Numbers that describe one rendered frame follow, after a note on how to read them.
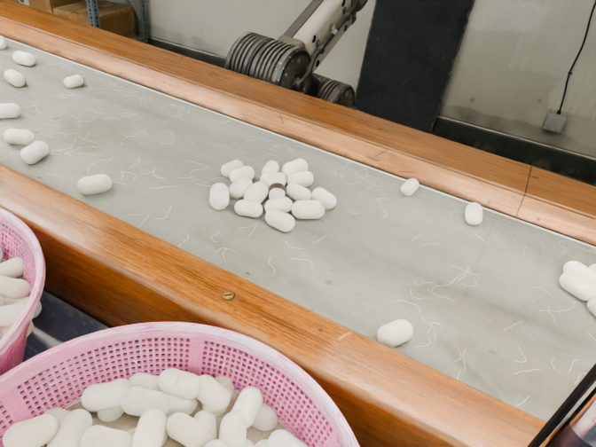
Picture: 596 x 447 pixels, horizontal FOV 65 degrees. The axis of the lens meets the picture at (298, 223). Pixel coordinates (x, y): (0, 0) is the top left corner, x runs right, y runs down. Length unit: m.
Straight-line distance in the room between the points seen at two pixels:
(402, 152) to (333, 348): 0.36
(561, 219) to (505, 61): 1.91
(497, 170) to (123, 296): 0.49
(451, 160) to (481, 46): 1.86
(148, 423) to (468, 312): 0.30
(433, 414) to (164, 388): 0.19
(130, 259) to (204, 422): 0.16
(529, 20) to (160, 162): 2.09
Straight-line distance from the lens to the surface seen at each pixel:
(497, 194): 0.65
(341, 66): 2.67
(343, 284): 0.46
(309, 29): 0.96
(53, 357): 0.38
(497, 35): 2.50
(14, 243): 0.51
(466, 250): 0.56
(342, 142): 0.68
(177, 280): 0.41
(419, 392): 0.37
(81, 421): 0.37
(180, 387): 0.37
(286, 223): 0.50
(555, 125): 2.58
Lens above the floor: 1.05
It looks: 37 degrees down
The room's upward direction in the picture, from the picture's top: 9 degrees clockwise
